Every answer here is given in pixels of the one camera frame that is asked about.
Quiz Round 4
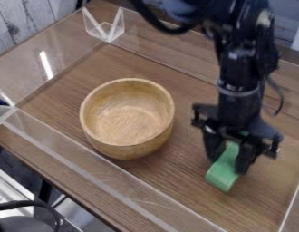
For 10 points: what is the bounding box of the black cable bottom left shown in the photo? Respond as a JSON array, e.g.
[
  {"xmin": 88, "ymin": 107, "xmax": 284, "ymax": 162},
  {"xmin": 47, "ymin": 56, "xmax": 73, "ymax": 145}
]
[{"xmin": 0, "ymin": 200, "xmax": 64, "ymax": 232}]

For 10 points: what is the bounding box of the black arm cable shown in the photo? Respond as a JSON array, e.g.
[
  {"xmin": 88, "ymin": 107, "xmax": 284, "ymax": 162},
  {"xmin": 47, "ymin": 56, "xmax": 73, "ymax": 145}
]
[{"xmin": 131, "ymin": 0, "xmax": 286, "ymax": 116}]

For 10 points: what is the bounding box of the black table leg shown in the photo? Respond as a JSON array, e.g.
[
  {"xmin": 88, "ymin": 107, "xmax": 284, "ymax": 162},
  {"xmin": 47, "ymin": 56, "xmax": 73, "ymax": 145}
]
[{"xmin": 39, "ymin": 180, "xmax": 53, "ymax": 203}]

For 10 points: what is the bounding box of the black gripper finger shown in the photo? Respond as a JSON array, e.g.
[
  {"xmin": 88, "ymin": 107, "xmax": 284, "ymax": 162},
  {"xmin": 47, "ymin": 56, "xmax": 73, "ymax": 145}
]
[
  {"xmin": 235, "ymin": 143, "xmax": 262, "ymax": 174},
  {"xmin": 203, "ymin": 130, "xmax": 227, "ymax": 162}
]

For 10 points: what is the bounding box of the green rectangular block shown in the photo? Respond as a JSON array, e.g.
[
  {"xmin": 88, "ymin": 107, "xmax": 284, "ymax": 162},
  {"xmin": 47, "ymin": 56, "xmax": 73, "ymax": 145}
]
[{"xmin": 205, "ymin": 131, "xmax": 248, "ymax": 193}]

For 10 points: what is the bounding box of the light brown wooden bowl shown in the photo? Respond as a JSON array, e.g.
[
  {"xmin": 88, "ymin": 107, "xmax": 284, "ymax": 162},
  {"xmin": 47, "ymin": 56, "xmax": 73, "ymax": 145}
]
[{"xmin": 80, "ymin": 78, "xmax": 175, "ymax": 160}]

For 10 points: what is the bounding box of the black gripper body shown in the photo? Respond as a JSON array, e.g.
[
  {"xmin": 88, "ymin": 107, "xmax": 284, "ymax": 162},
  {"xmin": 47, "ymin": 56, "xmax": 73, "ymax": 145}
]
[{"xmin": 191, "ymin": 82, "xmax": 283, "ymax": 159}]

